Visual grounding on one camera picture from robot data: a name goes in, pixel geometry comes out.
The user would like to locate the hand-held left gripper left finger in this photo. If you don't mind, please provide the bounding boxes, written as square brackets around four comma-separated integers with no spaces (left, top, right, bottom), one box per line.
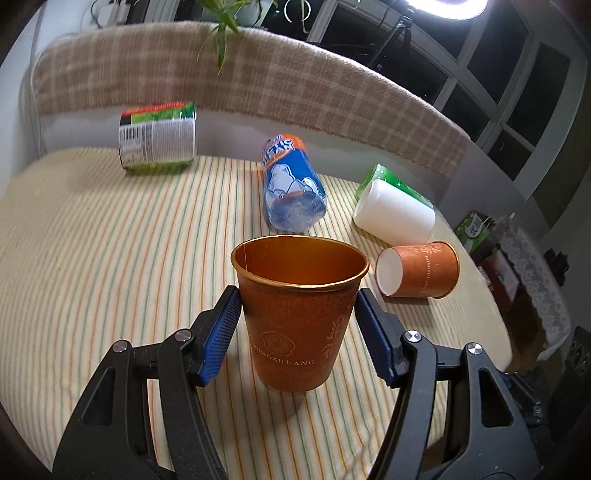
[52,285,243,480]

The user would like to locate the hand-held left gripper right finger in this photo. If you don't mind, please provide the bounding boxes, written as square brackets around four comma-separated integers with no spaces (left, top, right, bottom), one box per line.
[355,287,541,480]

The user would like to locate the orange paper cup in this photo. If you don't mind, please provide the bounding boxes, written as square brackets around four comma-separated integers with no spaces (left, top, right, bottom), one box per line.
[375,240,461,299]
[231,234,370,393]

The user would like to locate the white paper cup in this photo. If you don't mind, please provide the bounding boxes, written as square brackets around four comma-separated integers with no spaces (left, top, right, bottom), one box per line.
[353,179,435,244]

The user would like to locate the red box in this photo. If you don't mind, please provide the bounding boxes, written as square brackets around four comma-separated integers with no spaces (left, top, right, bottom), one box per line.
[478,247,522,301]

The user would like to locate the green box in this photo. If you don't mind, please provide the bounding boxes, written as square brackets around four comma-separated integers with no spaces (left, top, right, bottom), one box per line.
[454,211,497,252]

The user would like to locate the green tissue packet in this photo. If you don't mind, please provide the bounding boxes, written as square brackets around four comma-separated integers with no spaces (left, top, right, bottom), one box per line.
[355,164,434,207]

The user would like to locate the lace cloth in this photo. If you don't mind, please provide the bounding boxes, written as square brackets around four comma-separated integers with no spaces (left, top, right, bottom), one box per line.
[499,226,573,361]

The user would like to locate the green labelled can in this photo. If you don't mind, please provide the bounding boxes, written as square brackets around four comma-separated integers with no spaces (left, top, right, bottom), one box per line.
[119,101,198,174]

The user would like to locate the plaid cloth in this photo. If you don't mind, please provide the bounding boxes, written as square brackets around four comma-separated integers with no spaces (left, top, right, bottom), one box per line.
[30,21,471,178]

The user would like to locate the black tripod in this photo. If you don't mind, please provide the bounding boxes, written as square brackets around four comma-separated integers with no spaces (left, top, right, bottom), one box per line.
[369,9,414,75]

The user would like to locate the green houseplant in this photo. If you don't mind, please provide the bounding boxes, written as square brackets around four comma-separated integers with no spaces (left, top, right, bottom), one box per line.
[90,0,324,75]

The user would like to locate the window frame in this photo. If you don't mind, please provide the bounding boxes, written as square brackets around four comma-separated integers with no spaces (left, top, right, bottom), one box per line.
[272,0,586,195]

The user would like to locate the ring light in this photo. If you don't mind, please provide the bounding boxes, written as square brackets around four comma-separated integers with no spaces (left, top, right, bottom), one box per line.
[406,0,489,20]

